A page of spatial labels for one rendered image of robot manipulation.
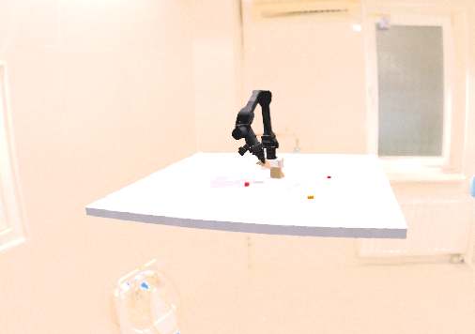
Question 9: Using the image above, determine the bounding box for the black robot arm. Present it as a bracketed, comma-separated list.
[232, 89, 280, 159]

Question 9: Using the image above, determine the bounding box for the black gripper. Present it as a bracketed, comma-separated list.
[244, 133, 266, 164]

